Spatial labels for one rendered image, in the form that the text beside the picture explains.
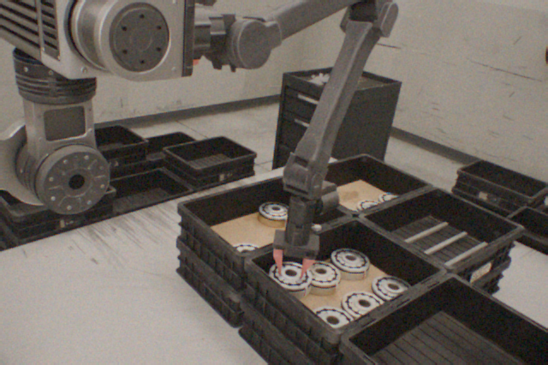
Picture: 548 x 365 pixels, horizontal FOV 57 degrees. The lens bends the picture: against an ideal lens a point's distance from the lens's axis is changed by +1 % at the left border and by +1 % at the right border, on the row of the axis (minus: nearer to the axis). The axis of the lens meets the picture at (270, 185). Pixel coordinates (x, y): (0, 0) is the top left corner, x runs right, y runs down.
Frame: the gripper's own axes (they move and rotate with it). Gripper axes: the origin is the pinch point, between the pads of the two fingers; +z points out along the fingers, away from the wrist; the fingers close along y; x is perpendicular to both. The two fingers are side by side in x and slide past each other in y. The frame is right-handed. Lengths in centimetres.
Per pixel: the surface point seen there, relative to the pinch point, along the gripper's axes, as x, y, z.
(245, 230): -27.3, 13.8, 7.2
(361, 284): -9.3, -18.7, 7.0
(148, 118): -317, 132, 83
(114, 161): -126, 90, 38
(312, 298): -0.9, -6.1, 7.2
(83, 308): -1, 51, 21
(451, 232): -44, -50, 7
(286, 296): 12.2, 0.7, -2.6
